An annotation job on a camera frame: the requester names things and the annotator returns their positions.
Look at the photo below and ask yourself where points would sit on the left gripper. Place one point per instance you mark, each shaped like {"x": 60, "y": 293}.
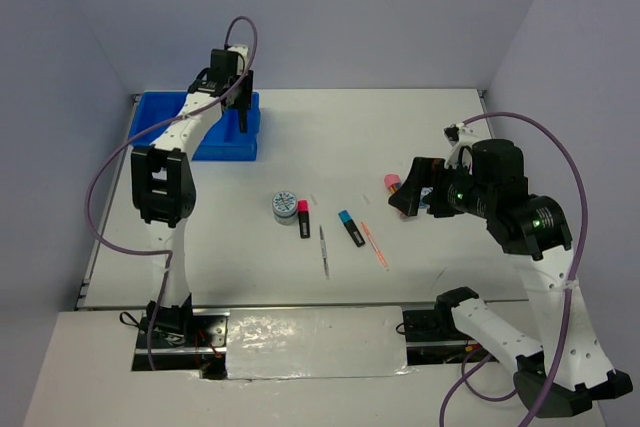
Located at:
{"x": 244, "y": 102}

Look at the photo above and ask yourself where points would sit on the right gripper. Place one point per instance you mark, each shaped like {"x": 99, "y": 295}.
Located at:
{"x": 425, "y": 171}

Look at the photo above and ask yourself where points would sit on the blue cap highlighter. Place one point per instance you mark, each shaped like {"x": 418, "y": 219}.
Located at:
{"x": 351, "y": 228}

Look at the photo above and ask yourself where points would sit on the pink cap highlighter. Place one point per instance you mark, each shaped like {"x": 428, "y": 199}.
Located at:
{"x": 303, "y": 219}

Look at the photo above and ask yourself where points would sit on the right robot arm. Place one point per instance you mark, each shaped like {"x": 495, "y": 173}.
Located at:
{"x": 563, "y": 372}

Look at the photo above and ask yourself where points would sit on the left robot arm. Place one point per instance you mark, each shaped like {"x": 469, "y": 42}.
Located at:
{"x": 163, "y": 189}

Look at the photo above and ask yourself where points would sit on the blue compartment bin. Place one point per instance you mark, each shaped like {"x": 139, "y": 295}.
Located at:
{"x": 223, "y": 142}

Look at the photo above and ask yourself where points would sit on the pink cap clear tube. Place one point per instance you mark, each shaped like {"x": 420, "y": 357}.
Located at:
{"x": 392, "y": 182}

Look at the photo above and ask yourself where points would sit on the orange pen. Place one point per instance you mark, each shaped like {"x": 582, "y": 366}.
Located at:
{"x": 371, "y": 240}

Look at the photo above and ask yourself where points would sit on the blue white round tub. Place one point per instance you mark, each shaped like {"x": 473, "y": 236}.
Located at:
{"x": 285, "y": 207}

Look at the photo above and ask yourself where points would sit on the blue ink pen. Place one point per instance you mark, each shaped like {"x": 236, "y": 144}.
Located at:
{"x": 324, "y": 252}

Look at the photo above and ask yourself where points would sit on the silver foil panel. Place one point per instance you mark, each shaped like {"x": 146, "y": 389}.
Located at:
{"x": 315, "y": 343}

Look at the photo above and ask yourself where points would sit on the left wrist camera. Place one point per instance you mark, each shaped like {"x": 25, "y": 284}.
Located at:
{"x": 242, "y": 54}

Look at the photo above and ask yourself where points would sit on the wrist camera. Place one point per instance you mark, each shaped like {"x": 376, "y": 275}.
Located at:
{"x": 461, "y": 138}
{"x": 242, "y": 54}

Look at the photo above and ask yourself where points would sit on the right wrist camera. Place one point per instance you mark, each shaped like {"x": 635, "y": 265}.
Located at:
{"x": 461, "y": 138}

